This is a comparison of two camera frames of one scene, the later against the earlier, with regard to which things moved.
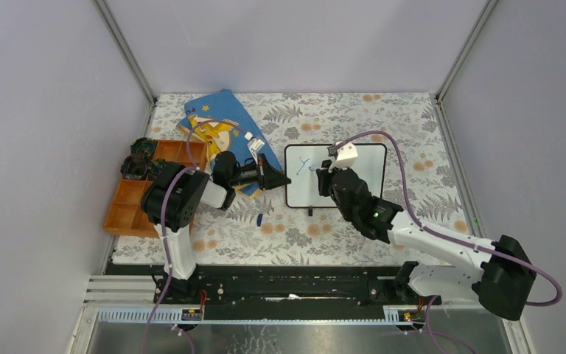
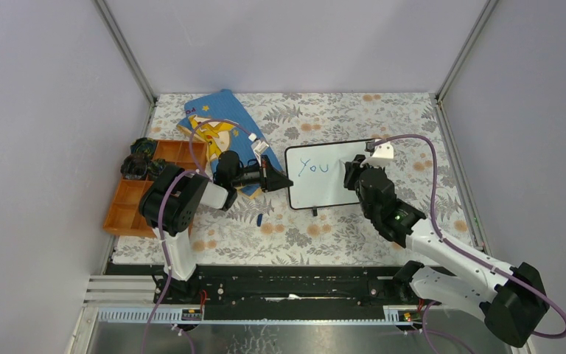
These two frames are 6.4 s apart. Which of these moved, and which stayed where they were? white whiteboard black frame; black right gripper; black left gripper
Moved: black right gripper
Stayed: white whiteboard black frame; black left gripper
